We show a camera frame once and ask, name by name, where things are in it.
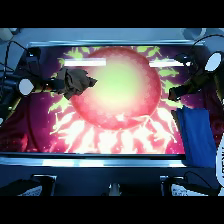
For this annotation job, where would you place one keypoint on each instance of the brown shirt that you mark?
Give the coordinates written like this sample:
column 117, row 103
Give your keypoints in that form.
column 74, row 82

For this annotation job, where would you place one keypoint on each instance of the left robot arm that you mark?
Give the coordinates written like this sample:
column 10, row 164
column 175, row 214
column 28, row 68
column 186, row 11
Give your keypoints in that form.
column 26, row 87

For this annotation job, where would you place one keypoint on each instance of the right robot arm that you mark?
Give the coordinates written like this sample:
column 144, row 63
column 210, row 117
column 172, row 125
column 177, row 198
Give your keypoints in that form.
column 213, row 62

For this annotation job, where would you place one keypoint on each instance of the blue garment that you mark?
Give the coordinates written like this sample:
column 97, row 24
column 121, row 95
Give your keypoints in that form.
column 197, row 136

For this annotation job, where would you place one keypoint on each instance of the silver frame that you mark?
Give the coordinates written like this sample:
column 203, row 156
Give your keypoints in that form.
column 100, row 162

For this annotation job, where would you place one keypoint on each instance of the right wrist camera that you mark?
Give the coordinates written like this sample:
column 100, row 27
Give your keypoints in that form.
column 182, row 59

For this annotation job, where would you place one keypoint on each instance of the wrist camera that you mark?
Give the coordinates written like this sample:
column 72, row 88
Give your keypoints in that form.
column 34, row 53
column 182, row 59

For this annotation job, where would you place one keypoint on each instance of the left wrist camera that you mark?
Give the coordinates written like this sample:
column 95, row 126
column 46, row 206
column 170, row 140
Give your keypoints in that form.
column 34, row 53

